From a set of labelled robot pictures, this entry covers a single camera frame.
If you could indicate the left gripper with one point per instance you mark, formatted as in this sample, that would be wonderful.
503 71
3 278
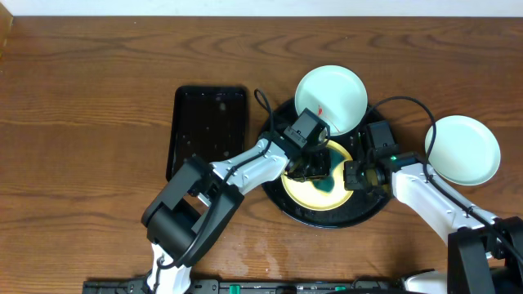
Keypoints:
312 168

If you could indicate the light blue plate bottom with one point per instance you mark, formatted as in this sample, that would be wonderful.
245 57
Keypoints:
463 150

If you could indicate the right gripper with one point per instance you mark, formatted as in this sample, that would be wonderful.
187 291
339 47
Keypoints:
350 168

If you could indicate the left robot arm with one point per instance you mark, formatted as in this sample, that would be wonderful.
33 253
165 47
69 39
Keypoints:
192 210

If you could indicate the green sponge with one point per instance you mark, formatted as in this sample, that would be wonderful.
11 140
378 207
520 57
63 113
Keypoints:
333 183

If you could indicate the black round tray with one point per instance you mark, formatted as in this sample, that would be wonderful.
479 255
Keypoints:
359 207

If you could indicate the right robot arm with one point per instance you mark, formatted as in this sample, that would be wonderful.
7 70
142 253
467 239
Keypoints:
484 250

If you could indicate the black rectangular tray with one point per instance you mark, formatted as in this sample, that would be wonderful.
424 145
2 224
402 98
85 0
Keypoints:
209 122

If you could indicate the yellow plate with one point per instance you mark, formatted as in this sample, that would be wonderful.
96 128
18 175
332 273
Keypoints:
307 196

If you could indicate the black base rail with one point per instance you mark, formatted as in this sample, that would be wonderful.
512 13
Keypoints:
212 286

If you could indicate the light blue plate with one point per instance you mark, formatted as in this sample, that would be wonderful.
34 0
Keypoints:
335 94
463 150

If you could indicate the light blue plate top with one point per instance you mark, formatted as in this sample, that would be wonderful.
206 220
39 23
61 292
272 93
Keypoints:
335 94

